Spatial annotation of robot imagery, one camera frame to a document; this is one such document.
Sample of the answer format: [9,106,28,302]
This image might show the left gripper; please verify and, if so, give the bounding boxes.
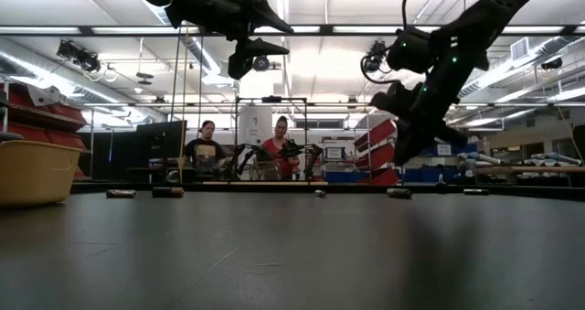
[164,0,295,80]

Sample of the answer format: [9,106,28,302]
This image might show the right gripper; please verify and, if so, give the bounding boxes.
[392,48,471,167]

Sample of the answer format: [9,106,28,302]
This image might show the long row of blue bins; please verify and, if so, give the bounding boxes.
[401,163,468,185]

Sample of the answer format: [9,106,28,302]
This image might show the slanted red bin rack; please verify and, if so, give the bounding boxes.
[354,117,401,187]

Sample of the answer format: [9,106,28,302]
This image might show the blue bins with white label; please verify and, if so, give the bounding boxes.
[420,141,479,158]

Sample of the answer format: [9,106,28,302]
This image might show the single blue bin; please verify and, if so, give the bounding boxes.
[324,170,367,185]

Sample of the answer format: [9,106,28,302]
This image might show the white framed sign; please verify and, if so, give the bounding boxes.
[324,145,347,161]

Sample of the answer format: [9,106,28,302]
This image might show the grey material roll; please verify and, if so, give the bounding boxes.
[456,151,503,167]
[525,152,584,167]

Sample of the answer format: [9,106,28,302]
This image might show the white round pillar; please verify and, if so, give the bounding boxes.
[237,104,274,169]

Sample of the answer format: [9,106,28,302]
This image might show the person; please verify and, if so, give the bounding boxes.
[261,115,302,182]
[184,120,229,182]

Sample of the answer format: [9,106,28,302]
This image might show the wooden workbench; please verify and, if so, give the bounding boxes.
[474,165,585,175]

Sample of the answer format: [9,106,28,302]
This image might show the black computer monitor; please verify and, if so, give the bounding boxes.
[135,120,187,170]

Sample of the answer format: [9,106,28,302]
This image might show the white ceiling vent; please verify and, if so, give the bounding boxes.
[510,36,531,62]

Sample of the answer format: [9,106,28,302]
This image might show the red bin shelving unit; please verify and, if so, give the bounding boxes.
[0,81,92,182]

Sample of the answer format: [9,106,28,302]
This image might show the yellow plastic bin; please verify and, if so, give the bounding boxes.
[0,140,83,208]

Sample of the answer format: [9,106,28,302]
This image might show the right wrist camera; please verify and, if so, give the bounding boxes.
[369,80,425,120]

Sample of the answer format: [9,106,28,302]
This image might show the black hanging camera with cable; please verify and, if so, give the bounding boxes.
[360,39,390,75]

